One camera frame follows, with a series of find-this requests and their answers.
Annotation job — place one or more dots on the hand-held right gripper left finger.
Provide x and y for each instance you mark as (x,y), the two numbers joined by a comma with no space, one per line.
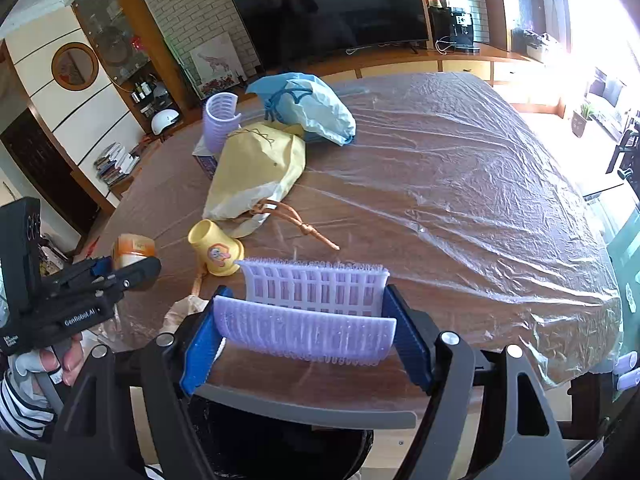
(200,345)

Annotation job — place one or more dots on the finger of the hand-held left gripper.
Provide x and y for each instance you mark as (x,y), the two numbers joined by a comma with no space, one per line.
(140,274)
(97,269)

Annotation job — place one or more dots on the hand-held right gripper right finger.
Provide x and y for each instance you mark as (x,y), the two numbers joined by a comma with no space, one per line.
(412,340)

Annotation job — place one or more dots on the orange jar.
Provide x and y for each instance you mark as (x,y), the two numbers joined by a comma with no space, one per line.
(131,250)

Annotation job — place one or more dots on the large purple hair roller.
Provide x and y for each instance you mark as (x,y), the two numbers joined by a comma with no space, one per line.
(310,330)

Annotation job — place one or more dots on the person's left forearm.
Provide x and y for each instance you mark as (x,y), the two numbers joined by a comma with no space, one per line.
(20,410)

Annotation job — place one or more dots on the person's left hand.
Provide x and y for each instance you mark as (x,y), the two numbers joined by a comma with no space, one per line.
(67,360)

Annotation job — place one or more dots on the crumpled beige paper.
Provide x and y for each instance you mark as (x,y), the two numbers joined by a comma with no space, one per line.
(185,310)

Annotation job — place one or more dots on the yellow cartoon cup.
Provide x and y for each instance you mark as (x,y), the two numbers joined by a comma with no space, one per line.
(210,240)

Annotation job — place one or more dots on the small wooden side table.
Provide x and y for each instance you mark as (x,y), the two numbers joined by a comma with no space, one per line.
(125,187)

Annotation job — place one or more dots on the stack of books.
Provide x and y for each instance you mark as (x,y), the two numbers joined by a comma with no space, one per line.
(112,165)

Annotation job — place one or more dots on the dark wooden door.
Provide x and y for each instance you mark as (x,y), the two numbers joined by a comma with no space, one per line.
(45,175)

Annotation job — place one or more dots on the small blue box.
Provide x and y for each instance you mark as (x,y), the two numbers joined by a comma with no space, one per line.
(206,164)

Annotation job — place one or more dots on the white helmet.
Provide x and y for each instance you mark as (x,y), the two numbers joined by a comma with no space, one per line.
(166,122)

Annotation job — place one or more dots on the small purple hair roller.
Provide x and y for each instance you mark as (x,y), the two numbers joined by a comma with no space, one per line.
(630,381)
(625,362)

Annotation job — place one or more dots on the giraffe picture canvas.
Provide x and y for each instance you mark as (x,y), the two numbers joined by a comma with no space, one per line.
(215,65)

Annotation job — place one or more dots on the glass display cabinet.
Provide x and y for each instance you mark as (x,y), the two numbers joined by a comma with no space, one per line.
(110,25)

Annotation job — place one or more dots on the potted plant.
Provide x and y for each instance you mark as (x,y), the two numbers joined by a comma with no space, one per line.
(582,122)

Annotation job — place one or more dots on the black coffee machine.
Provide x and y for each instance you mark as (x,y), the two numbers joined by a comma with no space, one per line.
(455,27)

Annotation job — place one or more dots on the grey appliance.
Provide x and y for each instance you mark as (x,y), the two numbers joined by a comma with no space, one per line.
(542,46)

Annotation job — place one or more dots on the black flat television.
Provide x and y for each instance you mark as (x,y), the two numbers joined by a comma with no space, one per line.
(325,10)

